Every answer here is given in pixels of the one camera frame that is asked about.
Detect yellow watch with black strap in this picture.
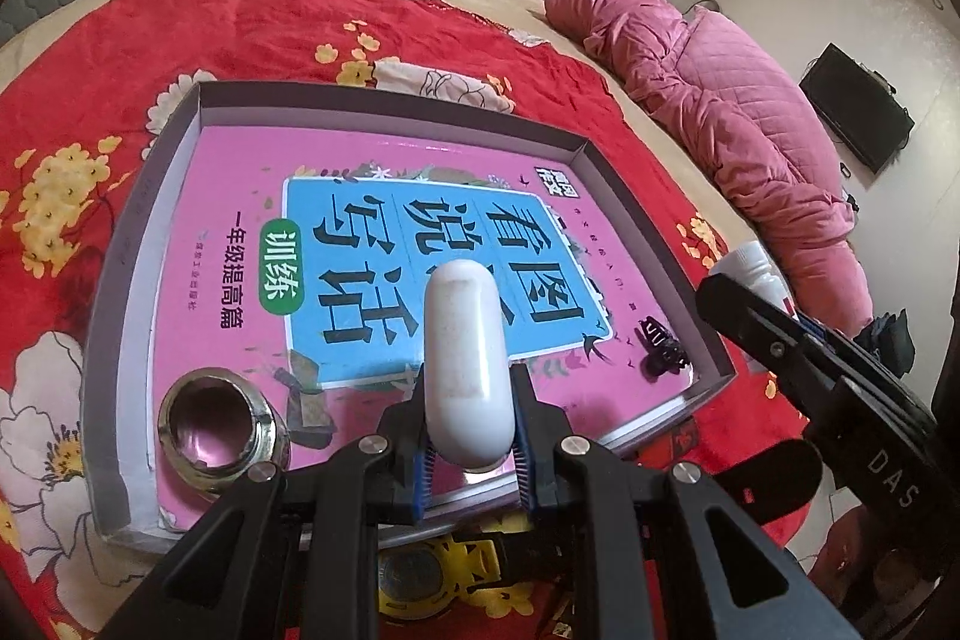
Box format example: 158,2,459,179
375,436,824,622

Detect white earbuds case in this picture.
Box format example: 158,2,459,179
422,260,518,470

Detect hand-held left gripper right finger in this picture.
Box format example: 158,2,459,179
508,362,860,640

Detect black hair clip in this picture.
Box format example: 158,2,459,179
634,316,689,382

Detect black television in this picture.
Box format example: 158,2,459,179
799,42,916,175

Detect grey cardboard box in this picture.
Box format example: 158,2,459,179
81,79,737,549

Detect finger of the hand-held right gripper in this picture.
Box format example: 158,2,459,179
780,299,863,360
695,272,833,401

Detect pink and blue book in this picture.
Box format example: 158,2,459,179
154,122,706,528

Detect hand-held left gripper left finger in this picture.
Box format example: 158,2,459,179
101,370,440,640

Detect red floral blanket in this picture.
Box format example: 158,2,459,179
0,0,807,640

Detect dark cloth bundle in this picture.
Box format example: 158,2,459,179
855,308,916,375

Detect pink quilt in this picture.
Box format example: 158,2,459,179
544,0,875,330

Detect white pill bottle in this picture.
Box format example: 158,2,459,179
707,241,788,311

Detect silver metal pipe fitting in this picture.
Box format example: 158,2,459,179
157,368,292,502

